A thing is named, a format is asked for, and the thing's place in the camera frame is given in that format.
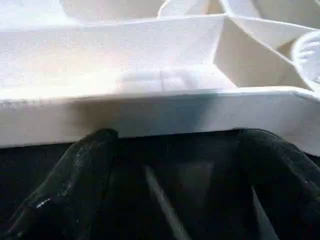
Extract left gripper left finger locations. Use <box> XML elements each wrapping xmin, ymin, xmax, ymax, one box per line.
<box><xmin>0</xmin><ymin>127</ymin><xmax>120</xmax><ymax>240</ymax></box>

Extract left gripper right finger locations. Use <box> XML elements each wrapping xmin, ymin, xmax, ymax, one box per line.
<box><xmin>231</xmin><ymin>128</ymin><xmax>320</xmax><ymax>240</ymax></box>

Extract white plastic table top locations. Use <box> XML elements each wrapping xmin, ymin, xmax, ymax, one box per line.
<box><xmin>0</xmin><ymin>0</ymin><xmax>320</xmax><ymax>161</ymax></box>

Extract black mat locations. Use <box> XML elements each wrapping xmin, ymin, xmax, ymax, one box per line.
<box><xmin>0</xmin><ymin>128</ymin><xmax>320</xmax><ymax>240</ymax></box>

